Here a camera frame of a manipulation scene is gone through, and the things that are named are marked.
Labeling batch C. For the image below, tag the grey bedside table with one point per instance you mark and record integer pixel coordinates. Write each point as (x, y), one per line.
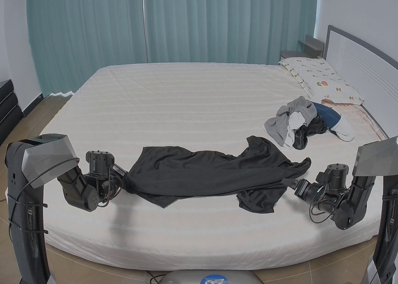
(311, 45)

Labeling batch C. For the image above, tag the blue-green curtain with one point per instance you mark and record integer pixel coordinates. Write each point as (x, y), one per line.
(230, 12)
(87, 21)

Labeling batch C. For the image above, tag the bed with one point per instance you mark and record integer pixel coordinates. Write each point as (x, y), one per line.
(186, 105)

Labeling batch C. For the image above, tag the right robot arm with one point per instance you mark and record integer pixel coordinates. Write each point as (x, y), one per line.
(357, 195)

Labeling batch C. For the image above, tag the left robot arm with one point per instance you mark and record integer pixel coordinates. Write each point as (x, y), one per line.
(25, 214)

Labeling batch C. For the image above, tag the pile of clothes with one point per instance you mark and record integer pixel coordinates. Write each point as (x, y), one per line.
(284, 124)

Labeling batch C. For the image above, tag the black chest of drawers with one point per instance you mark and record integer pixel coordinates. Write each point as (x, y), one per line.
(9, 105)

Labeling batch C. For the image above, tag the white printed pillow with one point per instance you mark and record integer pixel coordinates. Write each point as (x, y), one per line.
(323, 80)

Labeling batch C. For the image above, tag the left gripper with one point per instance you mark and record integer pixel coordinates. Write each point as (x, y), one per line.
(115, 183)

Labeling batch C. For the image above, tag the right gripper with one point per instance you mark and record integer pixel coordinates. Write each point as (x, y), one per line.
(306, 192)

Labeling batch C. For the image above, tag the black T-shirt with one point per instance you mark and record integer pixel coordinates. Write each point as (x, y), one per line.
(192, 170)

